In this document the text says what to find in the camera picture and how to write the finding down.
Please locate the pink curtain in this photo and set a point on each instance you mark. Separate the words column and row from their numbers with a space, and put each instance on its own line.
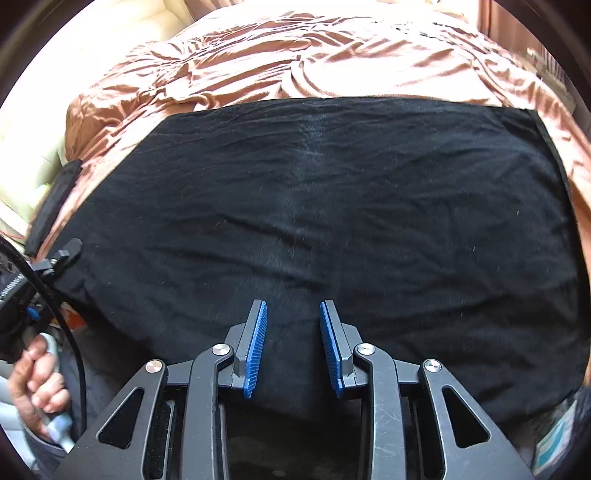
column 503, row 18

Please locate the person's left hand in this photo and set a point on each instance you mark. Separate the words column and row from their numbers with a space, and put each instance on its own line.
column 39, row 383

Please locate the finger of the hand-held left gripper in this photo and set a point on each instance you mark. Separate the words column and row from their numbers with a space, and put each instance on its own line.
column 67, row 249

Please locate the black pants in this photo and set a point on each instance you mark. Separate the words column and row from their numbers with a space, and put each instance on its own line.
column 323, row 207

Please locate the white blue plastic packet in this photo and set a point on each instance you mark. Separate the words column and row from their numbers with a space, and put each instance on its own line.
column 556, row 434

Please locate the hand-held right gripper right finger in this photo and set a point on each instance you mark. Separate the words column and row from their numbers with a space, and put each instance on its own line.
column 330, row 350

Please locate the cream padded headboard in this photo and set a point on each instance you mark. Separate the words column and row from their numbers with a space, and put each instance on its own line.
column 106, row 50

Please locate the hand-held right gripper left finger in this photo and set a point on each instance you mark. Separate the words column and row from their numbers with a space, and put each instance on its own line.
column 256, row 350

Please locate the small black cloth piece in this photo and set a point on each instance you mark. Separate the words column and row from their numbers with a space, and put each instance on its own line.
column 53, row 205

